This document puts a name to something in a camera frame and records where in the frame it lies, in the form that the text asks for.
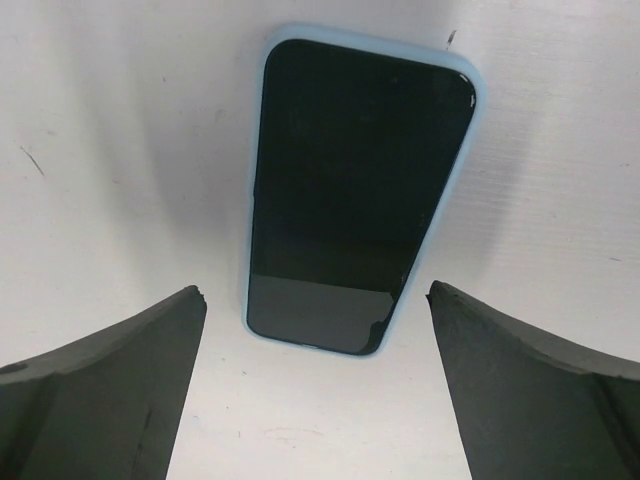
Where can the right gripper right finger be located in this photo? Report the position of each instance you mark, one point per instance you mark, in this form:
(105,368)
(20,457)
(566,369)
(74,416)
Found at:
(530,404)

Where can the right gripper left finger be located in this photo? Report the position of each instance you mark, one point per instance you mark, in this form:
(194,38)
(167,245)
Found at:
(107,406)

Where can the blue case smartphone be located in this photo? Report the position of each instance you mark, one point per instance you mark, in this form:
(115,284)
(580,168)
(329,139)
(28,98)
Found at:
(358,144)

